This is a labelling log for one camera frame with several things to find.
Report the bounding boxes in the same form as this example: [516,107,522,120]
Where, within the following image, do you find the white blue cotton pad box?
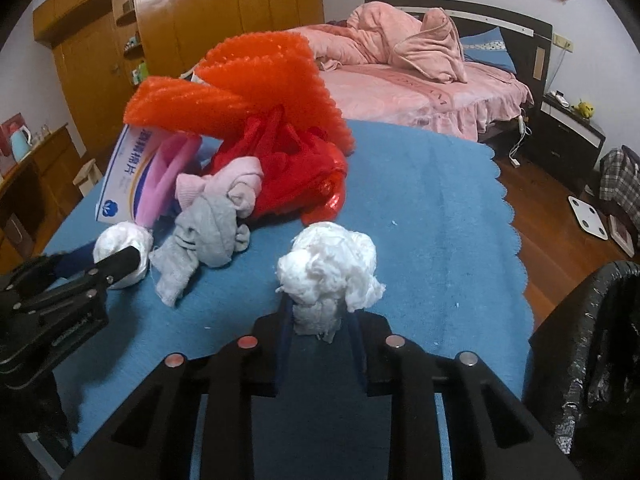
[96,125,170,224]

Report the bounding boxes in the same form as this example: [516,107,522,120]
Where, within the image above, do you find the grey sock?
[149,194,250,307]

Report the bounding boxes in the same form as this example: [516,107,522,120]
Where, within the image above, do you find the pink plastic bag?
[134,133,202,229]

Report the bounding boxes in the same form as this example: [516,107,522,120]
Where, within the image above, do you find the red cloth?
[205,106,348,219]

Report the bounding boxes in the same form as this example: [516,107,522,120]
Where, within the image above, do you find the orange foam fruit net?
[122,32,355,155]

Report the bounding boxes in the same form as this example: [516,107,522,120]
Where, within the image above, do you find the red plastic bubble wrap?
[300,171,346,226]

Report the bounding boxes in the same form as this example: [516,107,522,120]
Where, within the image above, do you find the black lined trash bin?
[523,261,639,479]

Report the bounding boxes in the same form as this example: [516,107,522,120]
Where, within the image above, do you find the wooden sideboard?
[1,126,82,272]

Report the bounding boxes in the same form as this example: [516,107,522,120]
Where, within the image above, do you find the white small stool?
[73,158,103,197]

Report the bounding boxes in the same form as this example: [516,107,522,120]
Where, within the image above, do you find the light blue kettle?
[10,126,32,162]

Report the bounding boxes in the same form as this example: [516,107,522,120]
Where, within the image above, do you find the pink sock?
[175,156,264,218]

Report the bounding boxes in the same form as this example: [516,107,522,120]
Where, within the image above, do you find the framed picture on floor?
[608,214,634,258]

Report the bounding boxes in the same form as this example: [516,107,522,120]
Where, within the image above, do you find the white bathroom scale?
[567,196,608,240]

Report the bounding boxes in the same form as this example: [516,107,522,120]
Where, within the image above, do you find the blue table cloth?
[55,122,534,479]

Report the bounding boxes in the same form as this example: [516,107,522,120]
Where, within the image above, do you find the wooden wardrobe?
[32,0,324,159]

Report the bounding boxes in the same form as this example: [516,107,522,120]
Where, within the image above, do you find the plaid bag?
[599,145,639,230]

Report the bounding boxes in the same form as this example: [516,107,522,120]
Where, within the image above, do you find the black nightstand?
[524,96,605,195]

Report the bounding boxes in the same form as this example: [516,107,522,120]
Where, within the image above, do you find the bed with pink sheet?
[314,0,552,142]

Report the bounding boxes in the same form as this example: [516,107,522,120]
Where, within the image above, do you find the yellow toy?
[574,101,594,120]

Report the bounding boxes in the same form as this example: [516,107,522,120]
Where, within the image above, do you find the pink quilt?
[293,1,468,84]

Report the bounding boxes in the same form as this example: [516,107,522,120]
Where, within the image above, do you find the blue pillow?
[460,27,516,74]

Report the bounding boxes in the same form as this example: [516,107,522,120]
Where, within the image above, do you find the red picture frame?
[0,113,25,156]

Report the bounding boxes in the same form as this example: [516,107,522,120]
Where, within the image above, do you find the wall power socket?
[552,34,574,53]

